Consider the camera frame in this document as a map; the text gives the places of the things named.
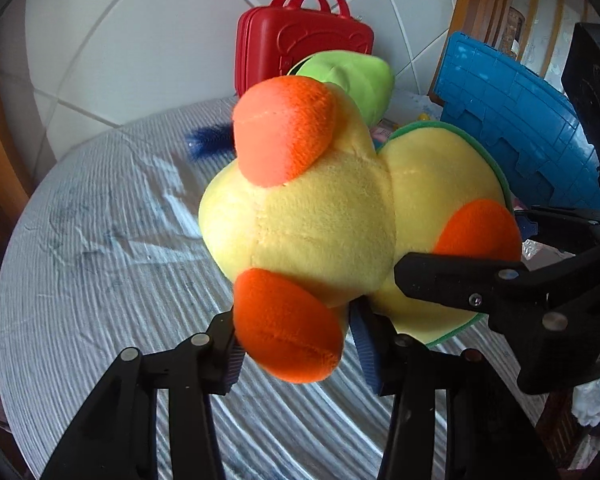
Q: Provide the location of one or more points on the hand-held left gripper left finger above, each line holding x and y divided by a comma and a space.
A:
232, 360

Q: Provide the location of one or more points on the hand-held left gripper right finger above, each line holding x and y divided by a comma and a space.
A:
365, 350

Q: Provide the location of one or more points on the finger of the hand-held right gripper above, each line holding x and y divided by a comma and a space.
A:
455, 280
570, 216

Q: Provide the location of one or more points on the blue plastic crate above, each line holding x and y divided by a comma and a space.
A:
505, 110

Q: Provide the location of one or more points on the yellow duck plush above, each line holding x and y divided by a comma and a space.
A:
320, 200

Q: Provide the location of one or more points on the lime green frog plush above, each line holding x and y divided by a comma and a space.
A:
350, 80

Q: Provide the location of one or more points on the rolled patterned carpet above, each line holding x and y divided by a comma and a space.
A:
516, 30

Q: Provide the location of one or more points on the wooden slat partition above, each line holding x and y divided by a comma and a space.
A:
530, 5

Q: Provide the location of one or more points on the white fluffy cloth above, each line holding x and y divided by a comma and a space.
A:
595, 400

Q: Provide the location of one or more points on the dark blue fuzzy toy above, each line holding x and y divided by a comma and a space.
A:
207, 140

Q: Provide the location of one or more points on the red small suitcase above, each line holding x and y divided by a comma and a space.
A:
290, 40

